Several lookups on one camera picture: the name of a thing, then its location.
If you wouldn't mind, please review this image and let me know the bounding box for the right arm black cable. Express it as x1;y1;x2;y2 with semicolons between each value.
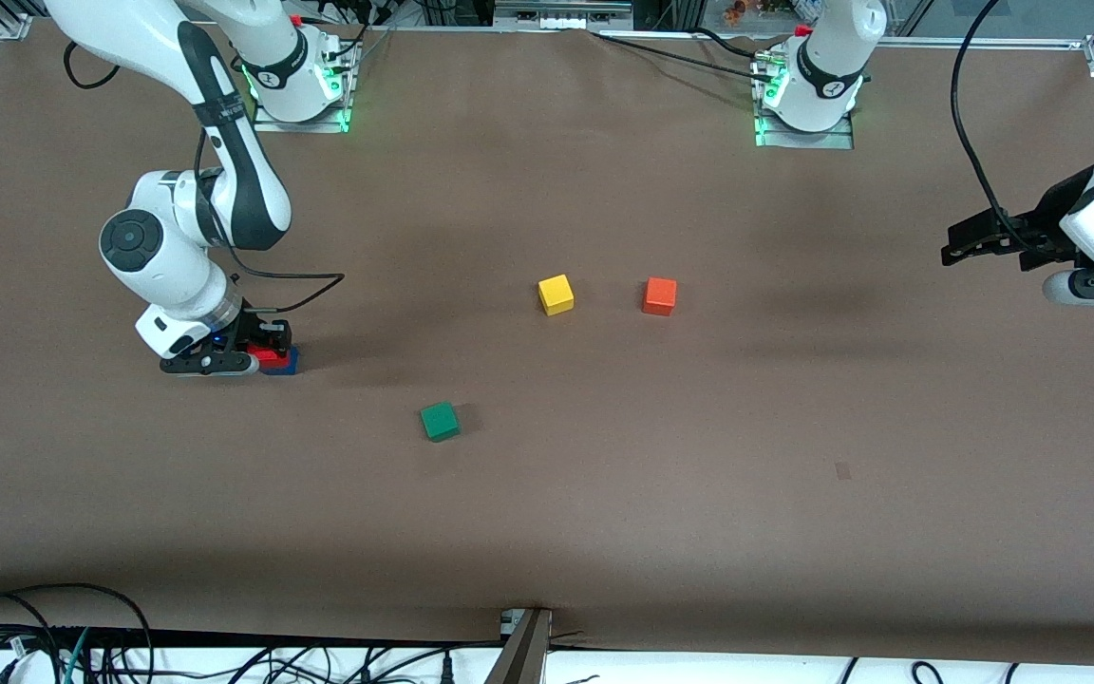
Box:
63;38;347;314

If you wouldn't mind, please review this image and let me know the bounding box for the black cable bundle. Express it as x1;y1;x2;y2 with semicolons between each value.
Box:
333;0;398;60

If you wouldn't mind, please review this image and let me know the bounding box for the black looped cable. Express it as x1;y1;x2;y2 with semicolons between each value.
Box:
0;582;157;684

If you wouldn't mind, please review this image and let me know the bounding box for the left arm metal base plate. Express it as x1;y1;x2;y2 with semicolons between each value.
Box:
753;52;858;151

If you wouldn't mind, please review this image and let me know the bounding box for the brown table cover sheet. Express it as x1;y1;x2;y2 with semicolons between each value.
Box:
0;17;1094;666

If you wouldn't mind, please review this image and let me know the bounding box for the green wooden cube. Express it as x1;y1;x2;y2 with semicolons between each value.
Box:
419;401;462;443

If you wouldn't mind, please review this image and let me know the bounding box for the long black base cable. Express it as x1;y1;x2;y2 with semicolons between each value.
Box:
590;30;781;82

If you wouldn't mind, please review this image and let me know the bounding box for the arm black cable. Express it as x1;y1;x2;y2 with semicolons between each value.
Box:
950;0;1042;248
63;38;347;314

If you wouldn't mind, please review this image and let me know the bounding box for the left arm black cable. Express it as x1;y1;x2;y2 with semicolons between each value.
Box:
950;0;1042;248

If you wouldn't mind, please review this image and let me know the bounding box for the teal cable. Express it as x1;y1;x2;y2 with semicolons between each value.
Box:
61;627;92;684

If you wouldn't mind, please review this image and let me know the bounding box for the yellow wooden cube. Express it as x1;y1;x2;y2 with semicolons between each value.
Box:
538;274;575;316

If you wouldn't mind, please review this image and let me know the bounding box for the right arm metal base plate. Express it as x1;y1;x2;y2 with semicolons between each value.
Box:
251;38;359;135

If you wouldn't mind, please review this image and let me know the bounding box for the aluminium frame profile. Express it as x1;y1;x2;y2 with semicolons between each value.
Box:
494;0;635;31

